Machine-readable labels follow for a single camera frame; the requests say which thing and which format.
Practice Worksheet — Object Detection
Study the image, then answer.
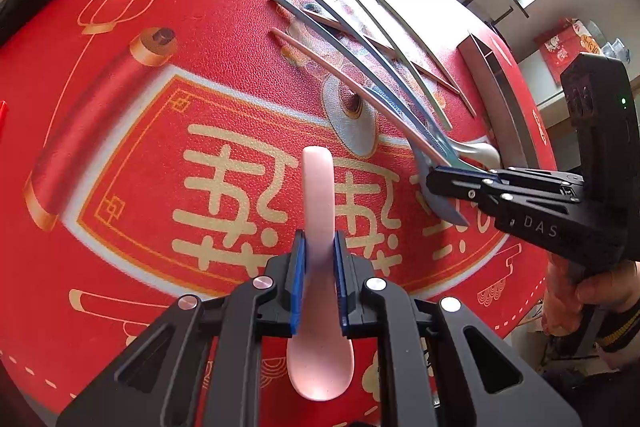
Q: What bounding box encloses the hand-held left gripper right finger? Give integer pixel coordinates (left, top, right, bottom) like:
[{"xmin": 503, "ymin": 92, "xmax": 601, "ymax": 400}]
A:
[{"xmin": 334, "ymin": 231, "xmax": 583, "ymax": 427}]

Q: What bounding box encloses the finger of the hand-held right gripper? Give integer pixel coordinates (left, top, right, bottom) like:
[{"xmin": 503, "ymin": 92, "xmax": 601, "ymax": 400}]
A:
[
  {"xmin": 426, "ymin": 169, "xmax": 572, "ymax": 228},
  {"xmin": 437, "ymin": 164, "xmax": 586, "ymax": 198}
]

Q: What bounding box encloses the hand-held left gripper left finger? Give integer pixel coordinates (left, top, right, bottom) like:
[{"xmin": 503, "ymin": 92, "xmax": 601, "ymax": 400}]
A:
[{"xmin": 56, "ymin": 231, "xmax": 307, "ymax": 427}]

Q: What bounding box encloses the teal spoon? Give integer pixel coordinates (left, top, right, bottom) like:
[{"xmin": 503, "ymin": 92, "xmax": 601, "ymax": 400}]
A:
[{"xmin": 412, "ymin": 142, "xmax": 473, "ymax": 228}]

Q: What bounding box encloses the white spoon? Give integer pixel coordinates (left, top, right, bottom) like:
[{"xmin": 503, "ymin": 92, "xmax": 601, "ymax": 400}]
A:
[{"xmin": 440, "ymin": 139, "xmax": 502, "ymax": 170}]

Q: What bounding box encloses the green chopstick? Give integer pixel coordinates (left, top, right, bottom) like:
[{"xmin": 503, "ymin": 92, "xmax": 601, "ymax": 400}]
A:
[
  {"xmin": 342, "ymin": 0, "xmax": 453, "ymax": 131},
  {"xmin": 376, "ymin": 0, "xmax": 461, "ymax": 95}
]

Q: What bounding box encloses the metal utensil holder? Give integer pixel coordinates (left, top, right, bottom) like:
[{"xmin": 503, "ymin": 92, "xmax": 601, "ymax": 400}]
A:
[{"xmin": 457, "ymin": 32, "xmax": 533, "ymax": 172}]

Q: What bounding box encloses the pink chopstick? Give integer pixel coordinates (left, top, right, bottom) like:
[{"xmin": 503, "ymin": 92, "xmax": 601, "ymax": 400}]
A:
[
  {"xmin": 300, "ymin": 7, "xmax": 478, "ymax": 118},
  {"xmin": 270, "ymin": 28, "xmax": 428, "ymax": 164}
]

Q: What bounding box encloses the pink spoon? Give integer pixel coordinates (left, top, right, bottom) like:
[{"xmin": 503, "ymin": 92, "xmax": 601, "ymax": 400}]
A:
[{"xmin": 286, "ymin": 146, "xmax": 355, "ymax": 403}]

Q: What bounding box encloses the blue chopstick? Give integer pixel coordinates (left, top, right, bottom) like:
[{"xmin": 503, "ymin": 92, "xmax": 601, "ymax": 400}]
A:
[
  {"xmin": 312, "ymin": 0, "xmax": 443, "ymax": 145},
  {"xmin": 271, "ymin": 0, "xmax": 443, "ymax": 154}
]

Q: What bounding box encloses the person's right hand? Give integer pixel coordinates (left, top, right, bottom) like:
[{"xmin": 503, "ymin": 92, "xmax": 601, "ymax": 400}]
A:
[{"xmin": 544, "ymin": 254, "xmax": 640, "ymax": 338}]

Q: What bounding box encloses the white cabinet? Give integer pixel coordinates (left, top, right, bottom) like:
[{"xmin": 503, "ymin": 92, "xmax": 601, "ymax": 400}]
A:
[{"xmin": 520, "ymin": 52, "xmax": 571, "ymax": 122}]

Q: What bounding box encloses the red printed cloth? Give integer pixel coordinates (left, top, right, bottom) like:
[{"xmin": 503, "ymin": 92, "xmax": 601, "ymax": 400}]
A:
[{"xmin": 534, "ymin": 18, "xmax": 608, "ymax": 85}]

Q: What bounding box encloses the clear plastic container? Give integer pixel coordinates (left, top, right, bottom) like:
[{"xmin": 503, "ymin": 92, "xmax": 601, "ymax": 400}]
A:
[{"xmin": 575, "ymin": 19, "xmax": 626, "ymax": 58}]

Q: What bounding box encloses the red printed table mat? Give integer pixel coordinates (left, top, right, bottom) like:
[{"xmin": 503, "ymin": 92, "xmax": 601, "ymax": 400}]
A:
[{"xmin": 0, "ymin": 0, "xmax": 558, "ymax": 427}]

